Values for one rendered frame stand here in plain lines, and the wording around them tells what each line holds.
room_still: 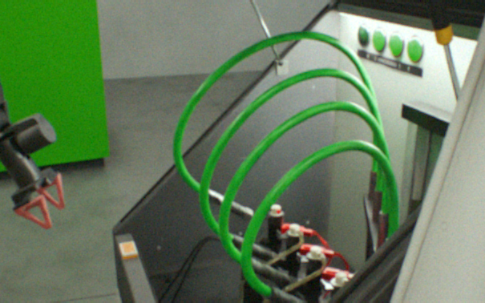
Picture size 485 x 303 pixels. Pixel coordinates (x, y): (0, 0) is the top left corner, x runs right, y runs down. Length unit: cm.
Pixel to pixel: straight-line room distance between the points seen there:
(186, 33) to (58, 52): 352
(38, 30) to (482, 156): 368
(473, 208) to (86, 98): 375
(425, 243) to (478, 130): 15
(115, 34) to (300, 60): 613
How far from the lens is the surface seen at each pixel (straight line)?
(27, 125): 125
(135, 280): 114
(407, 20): 106
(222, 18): 752
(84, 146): 431
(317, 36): 95
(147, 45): 740
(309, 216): 145
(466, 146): 65
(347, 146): 74
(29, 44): 411
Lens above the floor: 155
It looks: 20 degrees down
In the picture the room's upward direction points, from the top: straight up
